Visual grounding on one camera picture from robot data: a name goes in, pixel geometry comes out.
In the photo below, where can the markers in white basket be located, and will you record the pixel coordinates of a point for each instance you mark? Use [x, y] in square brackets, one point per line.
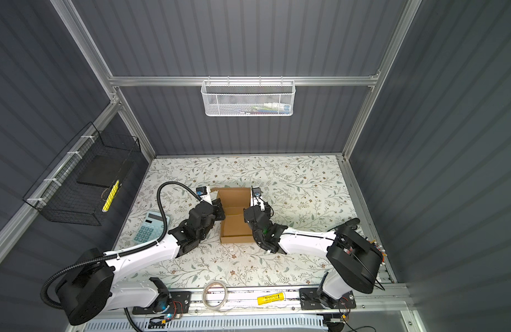
[272, 108]

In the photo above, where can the yellow striped marker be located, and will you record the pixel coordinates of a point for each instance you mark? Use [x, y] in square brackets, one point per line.
[113, 192]

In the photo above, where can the teal calculator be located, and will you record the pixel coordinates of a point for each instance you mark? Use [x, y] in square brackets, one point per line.
[150, 229]

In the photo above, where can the white wire mesh basket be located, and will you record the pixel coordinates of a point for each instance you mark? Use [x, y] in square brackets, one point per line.
[224, 100]

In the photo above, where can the white vented strip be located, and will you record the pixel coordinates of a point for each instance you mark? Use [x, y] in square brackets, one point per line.
[238, 323]

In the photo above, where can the black wire basket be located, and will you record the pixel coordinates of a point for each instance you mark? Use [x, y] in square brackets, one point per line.
[82, 187]

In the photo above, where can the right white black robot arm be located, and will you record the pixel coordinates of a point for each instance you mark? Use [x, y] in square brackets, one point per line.
[354, 260]

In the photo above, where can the black flat pad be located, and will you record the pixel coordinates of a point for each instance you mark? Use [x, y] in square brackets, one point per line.
[103, 171]

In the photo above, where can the coloured pencils bundle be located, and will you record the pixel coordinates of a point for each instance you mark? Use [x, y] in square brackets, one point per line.
[380, 248]

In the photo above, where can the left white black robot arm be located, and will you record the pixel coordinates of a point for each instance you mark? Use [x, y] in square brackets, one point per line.
[86, 291]

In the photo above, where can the yellow label tag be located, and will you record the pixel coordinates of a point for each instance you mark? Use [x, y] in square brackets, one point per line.
[267, 299]

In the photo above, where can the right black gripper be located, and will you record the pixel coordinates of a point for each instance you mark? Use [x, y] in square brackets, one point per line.
[250, 214]

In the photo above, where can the brown cardboard box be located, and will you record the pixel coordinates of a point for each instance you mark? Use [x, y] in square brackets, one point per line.
[234, 229]

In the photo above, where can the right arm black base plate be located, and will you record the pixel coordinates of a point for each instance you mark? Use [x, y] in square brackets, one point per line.
[314, 299]

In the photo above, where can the floral table mat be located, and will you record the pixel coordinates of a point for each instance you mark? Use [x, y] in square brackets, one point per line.
[306, 192]

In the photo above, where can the clear tape roll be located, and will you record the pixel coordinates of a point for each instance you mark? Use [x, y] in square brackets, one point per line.
[215, 295]

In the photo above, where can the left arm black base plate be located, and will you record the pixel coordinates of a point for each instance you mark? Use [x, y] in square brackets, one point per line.
[178, 302]

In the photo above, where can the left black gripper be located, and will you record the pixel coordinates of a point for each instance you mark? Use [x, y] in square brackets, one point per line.
[214, 211]

